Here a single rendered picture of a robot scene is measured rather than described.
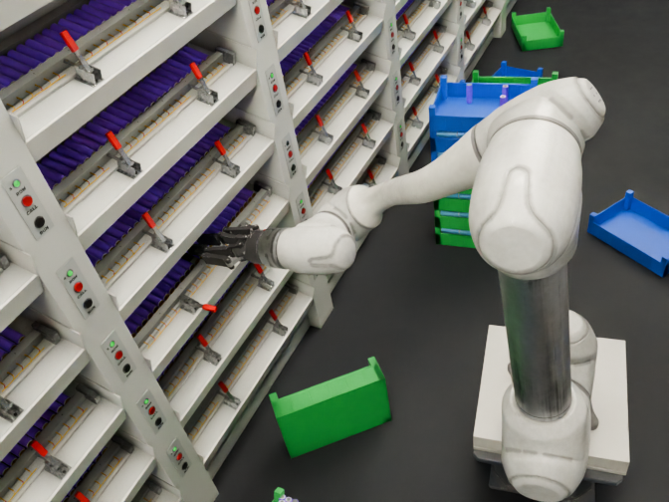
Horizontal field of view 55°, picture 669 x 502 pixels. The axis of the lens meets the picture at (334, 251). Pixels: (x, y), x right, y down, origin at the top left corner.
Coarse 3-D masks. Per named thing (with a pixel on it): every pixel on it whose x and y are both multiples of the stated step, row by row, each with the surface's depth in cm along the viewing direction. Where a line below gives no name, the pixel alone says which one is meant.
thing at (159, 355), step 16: (256, 176) 174; (256, 192) 175; (272, 192) 176; (288, 192) 173; (272, 208) 172; (288, 208) 177; (272, 224) 170; (208, 272) 156; (224, 272) 157; (208, 288) 153; (224, 288) 157; (208, 304) 152; (176, 320) 147; (192, 320) 147; (160, 336) 144; (176, 336) 144; (144, 352) 141; (160, 352) 141; (176, 352) 146; (160, 368) 141
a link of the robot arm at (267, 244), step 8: (264, 232) 141; (272, 232) 139; (280, 232) 138; (264, 240) 139; (272, 240) 137; (264, 248) 138; (272, 248) 137; (264, 256) 139; (272, 256) 137; (264, 264) 141; (272, 264) 139; (280, 264) 138
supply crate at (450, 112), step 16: (448, 96) 212; (464, 96) 210; (480, 96) 209; (496, 96) 207; (512, 96) 205; (432, 112) 195; (448, 112) 205; (464, 112) 204; (480, 112) 203; (432, 128) 199; (448, 128) 198; (464, 128) 196
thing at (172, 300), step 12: (264, 192) 172; (252, 204) 169; (240, 216) 166; (204, 264) 155; (192, 276) 152; (180, 288) 149; (168, 300) 147; (156, 312) 145; (168, 312) 147; (156, 324) 143; (168, 324) 145; (144, 336) 140
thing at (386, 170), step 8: (384, 152) 242; (376, 160) 242; (384, 160) 242; (392, 160) 243; (368, 168) 238; (376, 168) 242; (384, 168) 243; (392, 168) 243; (360, 176) 235; (368, 176) 239; (376, 176) 239; (384, 176) 240; (392, 176) 241; (360, 184) 233; (368, 184) 235; (376, 184) 234; (328, 280) 211
